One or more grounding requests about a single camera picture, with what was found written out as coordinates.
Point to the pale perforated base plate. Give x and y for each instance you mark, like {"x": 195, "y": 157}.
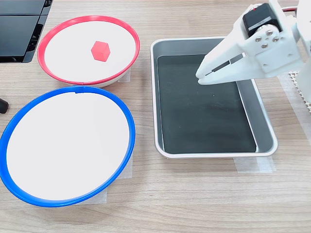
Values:
{"x": 308, "y": 107}

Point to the small red cube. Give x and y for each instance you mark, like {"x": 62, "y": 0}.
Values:
{"x": 100, "y": 51}

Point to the steel tray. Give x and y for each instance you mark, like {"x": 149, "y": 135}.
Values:
{"x": 263, "y": 121}

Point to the white plate with red rim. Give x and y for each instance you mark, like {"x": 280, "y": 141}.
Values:
{"x": 70, "y": 63}

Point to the white plate with blue rim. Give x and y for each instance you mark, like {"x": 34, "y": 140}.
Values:
{"x": 65, "y": 145}

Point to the black electronic device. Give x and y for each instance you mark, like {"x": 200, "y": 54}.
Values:
{"x": 17, "y": 31}

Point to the black rounded stand foot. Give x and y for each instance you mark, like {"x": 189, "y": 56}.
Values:
{"x": 3, "y": 105}

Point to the black tray mat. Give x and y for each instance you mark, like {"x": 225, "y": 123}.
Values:
{"x": 204, "y": 116}

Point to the translucent tape piece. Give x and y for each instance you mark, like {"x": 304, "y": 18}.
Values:
{"x": 97, "y": 197}
{"x": 255, "y": 165}
{"x": 126, "y": 75}

